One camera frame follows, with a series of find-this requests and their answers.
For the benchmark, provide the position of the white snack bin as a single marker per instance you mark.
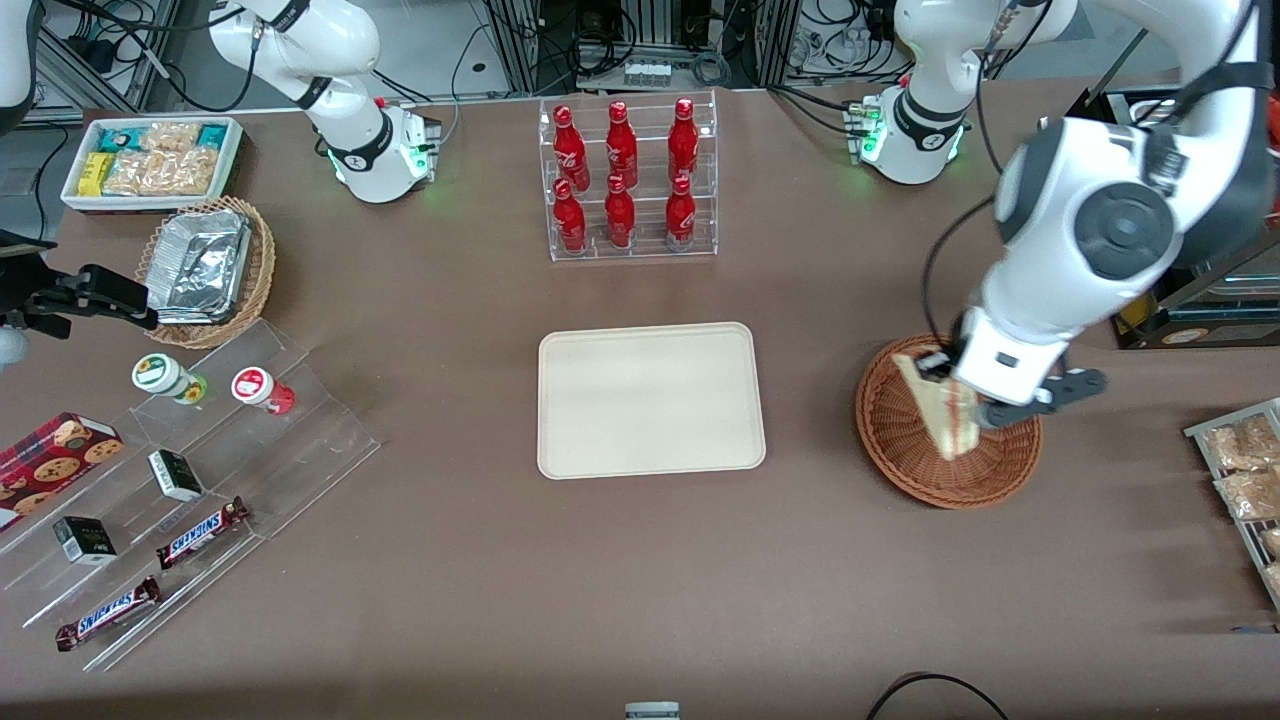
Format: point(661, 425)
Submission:
point(150, 203)

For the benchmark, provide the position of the green lid jar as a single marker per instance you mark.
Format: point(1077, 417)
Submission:
point(160, 375)

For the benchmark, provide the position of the red plaid cookie box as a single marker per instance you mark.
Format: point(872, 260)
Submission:
point(50, 455)

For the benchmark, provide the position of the brown wicker basket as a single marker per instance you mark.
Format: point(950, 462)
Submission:
point(900, 450)

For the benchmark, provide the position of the red lid jar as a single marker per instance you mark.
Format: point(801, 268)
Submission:
point(258, 388)

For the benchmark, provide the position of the red Coca-Cola bottle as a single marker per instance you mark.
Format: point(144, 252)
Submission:
point(621, 145)
point(569, 145)
point(570, 218)
point(683, 140)
point(619, 212)
point(680, 210)

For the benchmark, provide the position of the teal snack packet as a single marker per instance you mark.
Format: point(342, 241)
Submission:
point(120, 139)
point(213, 134)

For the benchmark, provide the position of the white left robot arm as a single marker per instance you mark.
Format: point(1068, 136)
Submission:
point(1040, 290)

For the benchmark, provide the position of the yellow snack packet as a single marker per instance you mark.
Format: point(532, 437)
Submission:
point(96, 173)

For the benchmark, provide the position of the silver foil tray stack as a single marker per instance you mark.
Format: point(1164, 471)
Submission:
point(200, 265)

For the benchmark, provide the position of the white power strip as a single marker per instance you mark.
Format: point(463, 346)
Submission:
point(647, 73)

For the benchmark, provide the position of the clear cracker packet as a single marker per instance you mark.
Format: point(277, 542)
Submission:
point(1272, 541)
point(135, 175)
point(190, 170)
point(170, 137)
point(1255, 493)
point(1245, 445)
point(1275, 578)

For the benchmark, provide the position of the clear acrylic bottle rack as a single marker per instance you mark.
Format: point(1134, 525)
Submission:
point(650, 250)

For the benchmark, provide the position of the triangular sandwich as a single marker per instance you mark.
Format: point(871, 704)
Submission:
point(950, 425)

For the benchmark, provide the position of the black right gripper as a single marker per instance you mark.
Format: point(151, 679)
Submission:
point(62, 292)

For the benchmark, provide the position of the small black box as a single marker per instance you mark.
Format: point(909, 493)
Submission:
point(85, 540)
point(175, 476)

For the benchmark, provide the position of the light wicker basket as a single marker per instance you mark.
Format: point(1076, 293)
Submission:
point(262, 270)

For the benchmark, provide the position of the clear acrylic stepped shelf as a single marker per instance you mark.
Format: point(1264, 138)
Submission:
point(300, 450)

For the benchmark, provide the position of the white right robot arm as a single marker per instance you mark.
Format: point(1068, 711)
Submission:
point(350, 60)

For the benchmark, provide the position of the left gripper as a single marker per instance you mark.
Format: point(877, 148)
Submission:
point(943, 362)

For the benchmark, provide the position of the small gray device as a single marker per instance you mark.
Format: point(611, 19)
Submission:
point(652, 711)

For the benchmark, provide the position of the Snickers chocolate bar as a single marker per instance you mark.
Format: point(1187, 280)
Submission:
point(107, 613)
point(200, 533)

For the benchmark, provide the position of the beige plastic tray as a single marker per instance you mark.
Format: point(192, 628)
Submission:
point(650, 400)

